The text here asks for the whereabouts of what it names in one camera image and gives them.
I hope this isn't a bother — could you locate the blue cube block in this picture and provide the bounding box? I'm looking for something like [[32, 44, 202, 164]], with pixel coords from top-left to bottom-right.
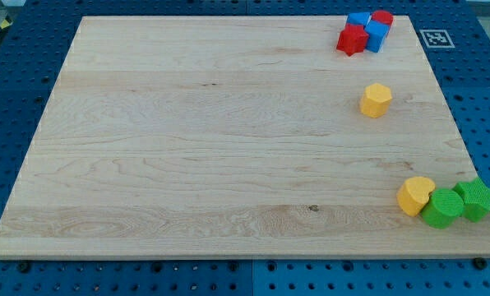
[[365, 21, 390, 53]]

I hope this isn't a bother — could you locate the red cylinder block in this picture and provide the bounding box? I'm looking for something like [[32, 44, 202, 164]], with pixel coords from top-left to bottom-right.
[[371, 10, 394, 26]]

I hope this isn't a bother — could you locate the red star block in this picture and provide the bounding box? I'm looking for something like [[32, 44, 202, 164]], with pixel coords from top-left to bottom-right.
[[336, 23, 369, 56]]

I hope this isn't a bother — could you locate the white fiducial marker tag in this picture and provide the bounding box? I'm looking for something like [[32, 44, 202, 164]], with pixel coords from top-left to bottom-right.
[[420, 29, 455, 49]]

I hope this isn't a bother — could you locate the wooden board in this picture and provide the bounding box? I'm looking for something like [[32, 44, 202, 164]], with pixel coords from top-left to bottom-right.
[[0, 16, 490, 261]]

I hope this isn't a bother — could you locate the blue triangle block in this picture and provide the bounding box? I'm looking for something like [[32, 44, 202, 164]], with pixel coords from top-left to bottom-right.
[[346, 12, 372, 26]]

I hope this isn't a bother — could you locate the green star block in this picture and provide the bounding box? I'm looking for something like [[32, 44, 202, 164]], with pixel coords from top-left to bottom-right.
[[452, 177, 490, 223]]

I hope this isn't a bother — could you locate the yellow heart block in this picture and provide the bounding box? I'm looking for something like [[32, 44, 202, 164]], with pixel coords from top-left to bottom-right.
[[396, 176, 436, 216]]

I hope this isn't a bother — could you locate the yellow hexagon block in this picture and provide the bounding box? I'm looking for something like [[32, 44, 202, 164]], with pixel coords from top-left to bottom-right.
[[359, 83, 392, 118]]

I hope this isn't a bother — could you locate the blue perforated table plate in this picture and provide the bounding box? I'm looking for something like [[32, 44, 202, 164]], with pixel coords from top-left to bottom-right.
[[0, 1, 490, 295]]

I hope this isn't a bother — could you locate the green cylinder block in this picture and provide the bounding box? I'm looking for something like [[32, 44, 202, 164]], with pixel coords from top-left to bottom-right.
[[420, 188, 464, 229]]

